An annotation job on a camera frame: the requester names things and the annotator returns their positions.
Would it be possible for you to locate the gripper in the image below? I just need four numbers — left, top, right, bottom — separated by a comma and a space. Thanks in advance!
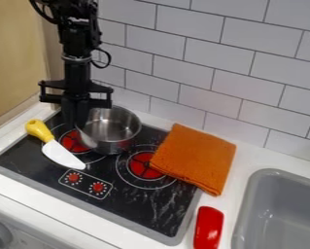
36, 77, 116, 129

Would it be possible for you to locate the silver pot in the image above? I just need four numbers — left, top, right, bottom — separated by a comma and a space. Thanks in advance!
76, 105, 143, 156

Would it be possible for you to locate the toy stove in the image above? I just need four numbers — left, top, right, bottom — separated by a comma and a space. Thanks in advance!
0, 110, 204, 247

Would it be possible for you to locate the orange cloth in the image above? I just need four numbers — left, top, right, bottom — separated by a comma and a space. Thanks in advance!
148, 123, 238, 197

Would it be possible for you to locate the red toy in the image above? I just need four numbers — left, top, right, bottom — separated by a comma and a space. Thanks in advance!
191, 205, 226, 249

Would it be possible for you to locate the toy sink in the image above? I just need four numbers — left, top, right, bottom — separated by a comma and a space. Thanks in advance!
229, 167, 310, 249

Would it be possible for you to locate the yellow handled white toy knife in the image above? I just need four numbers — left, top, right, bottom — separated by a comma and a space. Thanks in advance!
23, 119, 87, 171

